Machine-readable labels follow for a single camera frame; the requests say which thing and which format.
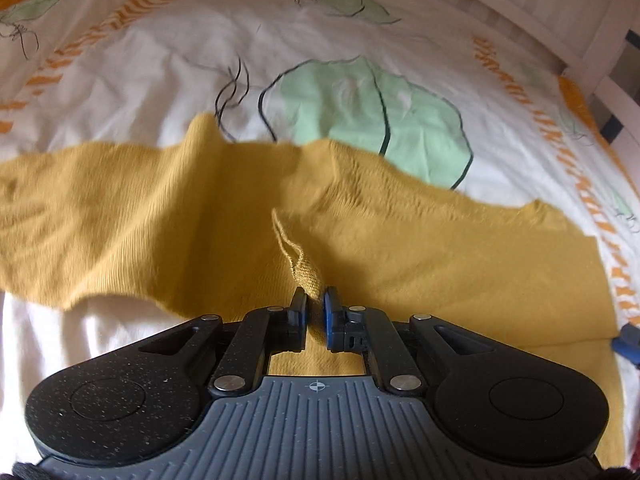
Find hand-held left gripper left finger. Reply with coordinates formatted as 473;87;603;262
136;287;309;395

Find white leaf-print bed cover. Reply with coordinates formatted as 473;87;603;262
0;0;640;480

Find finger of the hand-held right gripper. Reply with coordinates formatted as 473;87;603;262
612;324;640;367

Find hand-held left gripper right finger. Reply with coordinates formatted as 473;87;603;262
323;286;502;394

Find mustard yellow knit garment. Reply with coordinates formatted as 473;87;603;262
0;112;627;480

